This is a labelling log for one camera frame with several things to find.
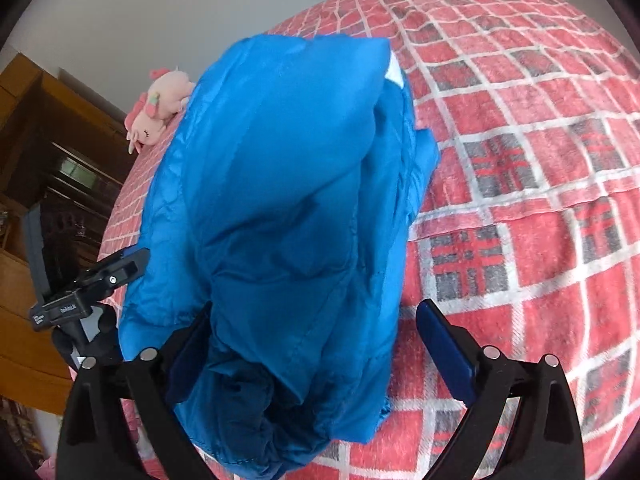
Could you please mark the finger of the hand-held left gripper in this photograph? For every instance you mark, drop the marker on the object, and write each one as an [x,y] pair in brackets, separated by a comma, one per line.
[117,270]

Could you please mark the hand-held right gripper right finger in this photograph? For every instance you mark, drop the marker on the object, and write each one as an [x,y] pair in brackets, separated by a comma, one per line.
[447,347]

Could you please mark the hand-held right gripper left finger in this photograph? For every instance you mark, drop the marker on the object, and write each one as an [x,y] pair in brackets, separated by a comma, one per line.
[187,360]

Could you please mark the blue puffer jacket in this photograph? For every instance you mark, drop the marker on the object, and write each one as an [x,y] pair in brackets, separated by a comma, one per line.
[290,185]

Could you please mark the brown wooden cabinet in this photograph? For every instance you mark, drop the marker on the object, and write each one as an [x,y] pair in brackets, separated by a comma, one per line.
[40,170]

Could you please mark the pink cloth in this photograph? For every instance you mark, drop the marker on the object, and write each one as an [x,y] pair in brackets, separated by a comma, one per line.
[47,467]

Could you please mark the pink plush toy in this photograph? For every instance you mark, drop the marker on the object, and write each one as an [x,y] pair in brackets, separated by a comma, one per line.
[155,110]

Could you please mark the red plaid blanket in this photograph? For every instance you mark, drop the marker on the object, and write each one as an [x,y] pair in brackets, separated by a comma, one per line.
[520,200]

